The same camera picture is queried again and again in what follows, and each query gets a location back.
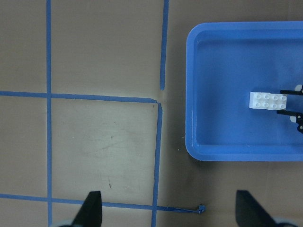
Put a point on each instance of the white block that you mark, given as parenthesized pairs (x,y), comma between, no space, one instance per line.
(277,102)
(259,100)

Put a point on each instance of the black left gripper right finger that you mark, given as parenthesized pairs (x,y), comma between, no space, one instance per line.
(249,213)

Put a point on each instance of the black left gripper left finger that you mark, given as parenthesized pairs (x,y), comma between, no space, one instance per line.
(90,213)

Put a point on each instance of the blue plastic tray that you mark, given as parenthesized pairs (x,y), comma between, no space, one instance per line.
(227,61)

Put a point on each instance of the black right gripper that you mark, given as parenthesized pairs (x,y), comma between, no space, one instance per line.
(296,117)

